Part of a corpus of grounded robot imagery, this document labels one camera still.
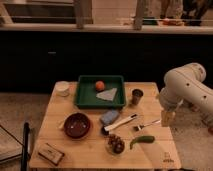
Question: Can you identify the green pepper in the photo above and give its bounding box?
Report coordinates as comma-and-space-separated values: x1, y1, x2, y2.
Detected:
130, 135, 155, 150

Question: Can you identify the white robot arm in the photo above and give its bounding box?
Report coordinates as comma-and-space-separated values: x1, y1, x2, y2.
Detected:
158, 63, 213, 127

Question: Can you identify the green plastic tray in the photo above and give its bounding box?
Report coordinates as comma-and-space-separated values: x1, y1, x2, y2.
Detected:
74, 75, 126, 109

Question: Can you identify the metal fork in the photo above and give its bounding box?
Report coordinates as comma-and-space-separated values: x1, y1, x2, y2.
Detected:
133, 119, 161, 131

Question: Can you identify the metal cup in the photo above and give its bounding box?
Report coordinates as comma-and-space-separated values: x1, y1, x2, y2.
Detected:
132, 89, 143, 105

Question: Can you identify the blue sponge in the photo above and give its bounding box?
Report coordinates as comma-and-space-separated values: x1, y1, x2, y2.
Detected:
100, 110, 119, 125

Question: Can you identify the glass bowl with pinecones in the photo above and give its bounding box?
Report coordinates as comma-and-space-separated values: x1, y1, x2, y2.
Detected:
106, 134, 125, 155

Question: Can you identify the grey triangular cloth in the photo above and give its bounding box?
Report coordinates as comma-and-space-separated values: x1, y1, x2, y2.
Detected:
96, 88, 117, 101

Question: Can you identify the orange fruit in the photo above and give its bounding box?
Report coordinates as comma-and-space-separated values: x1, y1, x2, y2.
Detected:
95, 81, 105, 91

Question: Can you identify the dark red bowl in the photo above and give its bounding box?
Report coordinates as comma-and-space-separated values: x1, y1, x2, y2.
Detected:
63, 113, 91, 139

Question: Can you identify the white small bowl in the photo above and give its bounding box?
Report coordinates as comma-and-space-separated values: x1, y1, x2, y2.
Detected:
55, 81, 69, 97

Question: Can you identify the small wooden box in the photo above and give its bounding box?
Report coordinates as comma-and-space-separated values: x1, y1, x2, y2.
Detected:
38, 143, 65, 166

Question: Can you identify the white handled brush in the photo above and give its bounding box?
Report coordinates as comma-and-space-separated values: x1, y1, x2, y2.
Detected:
101, 114, 137, 135

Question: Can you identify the black chair frame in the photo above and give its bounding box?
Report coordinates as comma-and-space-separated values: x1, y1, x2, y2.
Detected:
0, 122, 30, 171

